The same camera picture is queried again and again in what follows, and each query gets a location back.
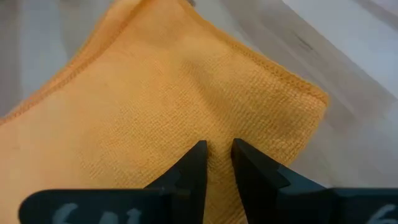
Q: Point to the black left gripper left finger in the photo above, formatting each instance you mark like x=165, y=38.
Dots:
x=124, y=205

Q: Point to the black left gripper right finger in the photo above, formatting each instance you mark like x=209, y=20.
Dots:
x=295, y=205

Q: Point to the orange microfiber towel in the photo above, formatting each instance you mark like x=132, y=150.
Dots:
x=140, y=109

